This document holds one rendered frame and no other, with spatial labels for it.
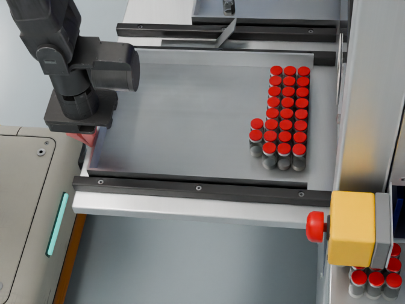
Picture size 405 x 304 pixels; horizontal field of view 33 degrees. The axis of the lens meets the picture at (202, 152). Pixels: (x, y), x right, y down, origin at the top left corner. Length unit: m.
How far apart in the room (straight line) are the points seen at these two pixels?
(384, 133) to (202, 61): 0.49
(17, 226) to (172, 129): 0.79
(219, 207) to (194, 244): 0.98
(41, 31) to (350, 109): 0.39
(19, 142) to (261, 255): 0.75
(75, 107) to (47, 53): 0.13
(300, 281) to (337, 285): 0.97
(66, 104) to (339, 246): 0.44
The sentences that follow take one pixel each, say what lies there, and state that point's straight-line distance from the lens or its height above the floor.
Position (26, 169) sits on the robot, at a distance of 1.94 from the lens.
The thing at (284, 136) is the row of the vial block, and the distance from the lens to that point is 1.07.
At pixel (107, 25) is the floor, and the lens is 2.65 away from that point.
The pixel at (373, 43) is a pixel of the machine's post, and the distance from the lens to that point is 0.72.
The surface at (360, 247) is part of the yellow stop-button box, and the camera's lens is 0.87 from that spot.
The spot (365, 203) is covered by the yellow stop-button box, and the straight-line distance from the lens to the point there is 0.89.
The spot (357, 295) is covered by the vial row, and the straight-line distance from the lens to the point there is 0.98.
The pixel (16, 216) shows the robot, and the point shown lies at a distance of 1.87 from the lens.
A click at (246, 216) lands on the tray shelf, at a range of 1.05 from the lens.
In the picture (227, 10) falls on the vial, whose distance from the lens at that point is 1.30.
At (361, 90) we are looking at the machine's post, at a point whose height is 1.20.
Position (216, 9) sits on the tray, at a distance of 1.33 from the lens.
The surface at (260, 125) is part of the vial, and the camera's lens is 1.08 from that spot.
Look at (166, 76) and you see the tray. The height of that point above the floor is 0.88.
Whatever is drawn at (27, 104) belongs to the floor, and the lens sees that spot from 2.47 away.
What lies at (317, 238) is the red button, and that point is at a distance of 0.89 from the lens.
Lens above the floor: 1.78
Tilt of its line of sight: 54 degrees down
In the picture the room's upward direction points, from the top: 9 degrees counter-clockwise
